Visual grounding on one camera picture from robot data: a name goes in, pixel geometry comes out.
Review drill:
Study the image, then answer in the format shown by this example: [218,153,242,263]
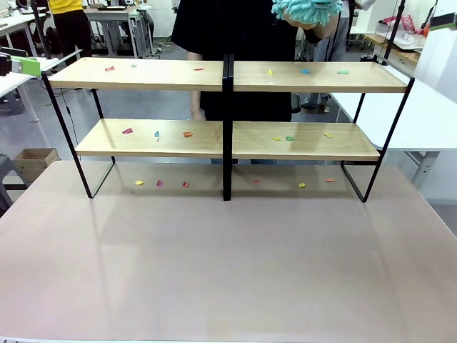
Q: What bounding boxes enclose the teal chenille duster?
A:
[271,0,343,28]

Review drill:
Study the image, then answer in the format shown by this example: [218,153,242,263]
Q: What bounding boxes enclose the person left hand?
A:
[287,16,338,39]

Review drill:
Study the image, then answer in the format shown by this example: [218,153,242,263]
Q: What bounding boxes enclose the white table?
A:
[330,76,457,187]
[0,49,84,140]

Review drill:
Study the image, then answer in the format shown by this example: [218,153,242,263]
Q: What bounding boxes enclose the pink printed sign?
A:
[400,14,418,35]

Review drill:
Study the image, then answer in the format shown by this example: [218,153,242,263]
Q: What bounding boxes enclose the black stand pole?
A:
[30,0,54,61]
[361,0,408,67]

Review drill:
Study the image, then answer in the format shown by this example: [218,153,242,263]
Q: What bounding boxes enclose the wooden edged table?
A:
[363,31,421,67]

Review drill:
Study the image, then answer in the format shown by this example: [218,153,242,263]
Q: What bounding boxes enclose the person in yellow shirt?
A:
[48,0,94,58]

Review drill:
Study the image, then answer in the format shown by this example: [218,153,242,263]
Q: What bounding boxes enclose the cardboard box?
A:
[13,148,61,183]

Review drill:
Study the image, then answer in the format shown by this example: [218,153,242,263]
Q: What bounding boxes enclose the grey metal desk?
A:
[84,5,155,59]

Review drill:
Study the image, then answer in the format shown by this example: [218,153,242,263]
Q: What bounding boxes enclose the person in grey trousers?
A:
[301,6,354,112]

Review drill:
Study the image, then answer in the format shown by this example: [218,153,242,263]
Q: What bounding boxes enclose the wooden two-tier shelf rack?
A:
[227,54,416,204]
[41,54,230,202]

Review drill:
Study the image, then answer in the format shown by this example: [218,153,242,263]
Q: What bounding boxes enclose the grey plastic stool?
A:
[0,153,28,215]

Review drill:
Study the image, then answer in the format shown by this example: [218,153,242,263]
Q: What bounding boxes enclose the person in black clothes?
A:
[170,0,299,122]

